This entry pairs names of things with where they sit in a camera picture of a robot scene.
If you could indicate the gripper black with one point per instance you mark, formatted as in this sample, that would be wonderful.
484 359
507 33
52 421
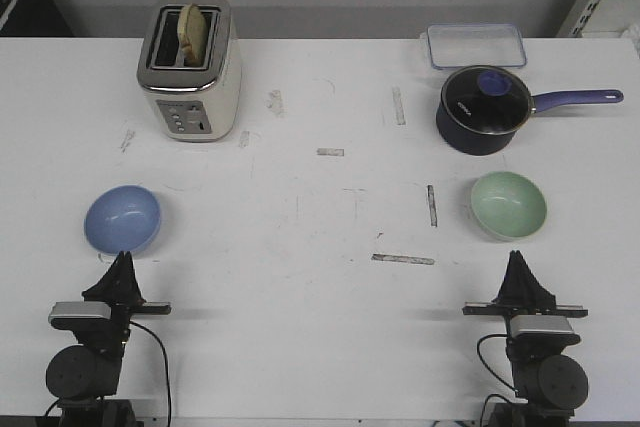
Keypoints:
532 295
113 336

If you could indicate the blue bowl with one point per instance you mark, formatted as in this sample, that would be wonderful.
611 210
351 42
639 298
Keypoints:
124 218

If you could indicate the green bowl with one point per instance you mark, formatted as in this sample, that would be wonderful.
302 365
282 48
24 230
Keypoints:
508 205

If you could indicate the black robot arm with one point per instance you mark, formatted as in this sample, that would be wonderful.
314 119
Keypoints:
84 377
548 386

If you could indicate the dark blue saucepan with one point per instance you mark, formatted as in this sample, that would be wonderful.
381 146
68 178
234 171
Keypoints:
484 144

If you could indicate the glass pot lid blue knob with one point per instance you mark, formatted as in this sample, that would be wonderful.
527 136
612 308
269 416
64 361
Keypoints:
486 100

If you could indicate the cream and chrome toaster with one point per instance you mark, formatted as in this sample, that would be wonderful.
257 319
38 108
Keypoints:
193 104

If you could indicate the clear plastic food container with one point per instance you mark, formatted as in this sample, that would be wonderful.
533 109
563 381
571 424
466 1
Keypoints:
453 46

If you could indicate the slice of toast bread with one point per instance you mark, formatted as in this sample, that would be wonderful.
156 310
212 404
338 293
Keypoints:
192 35

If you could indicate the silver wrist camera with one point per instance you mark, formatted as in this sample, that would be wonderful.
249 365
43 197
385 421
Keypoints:
549 329
79 315

